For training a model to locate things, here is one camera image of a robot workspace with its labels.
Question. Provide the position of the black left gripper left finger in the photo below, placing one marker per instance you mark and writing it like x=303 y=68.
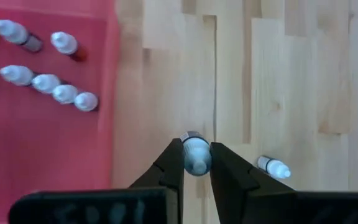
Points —
x=166 y=180

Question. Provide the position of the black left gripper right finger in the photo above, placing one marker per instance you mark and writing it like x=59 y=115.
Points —
x=235 y=189

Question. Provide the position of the small dark dropper bottle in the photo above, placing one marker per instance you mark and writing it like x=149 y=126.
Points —
x=11 y=31
x=196 y=155
x=275 y=168
x=85 y=101
x=45 y=83
x=64 y=94

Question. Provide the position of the small red dropper bottle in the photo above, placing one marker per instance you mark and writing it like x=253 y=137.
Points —
x=17 y=74
x=64 y=43

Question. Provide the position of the pink plastic tray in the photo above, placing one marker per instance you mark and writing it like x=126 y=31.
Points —
x=42 y=149

